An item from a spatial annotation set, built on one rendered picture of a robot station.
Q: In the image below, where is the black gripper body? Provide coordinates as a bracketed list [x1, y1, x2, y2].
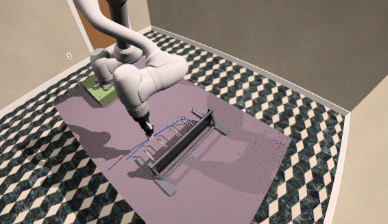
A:
[133, 111, 149, 126]

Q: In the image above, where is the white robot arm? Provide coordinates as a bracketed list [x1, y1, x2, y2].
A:
[73, 0, 189, 118]

